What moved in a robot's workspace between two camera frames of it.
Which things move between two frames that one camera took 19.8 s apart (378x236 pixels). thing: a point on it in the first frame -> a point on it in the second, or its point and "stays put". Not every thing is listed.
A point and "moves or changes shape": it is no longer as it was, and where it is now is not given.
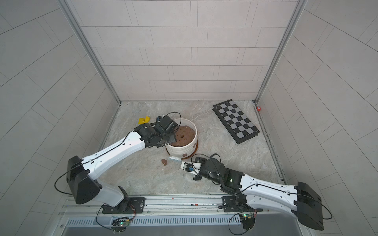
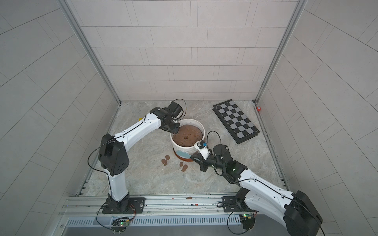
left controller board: [119, 224] stays put
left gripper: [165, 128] -> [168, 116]
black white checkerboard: [240, 128] stays put
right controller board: [248, 220] stays put
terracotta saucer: [189, 156] -> [185, 159]
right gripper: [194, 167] -> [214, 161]
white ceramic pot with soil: [186, 144] moves or changes shape
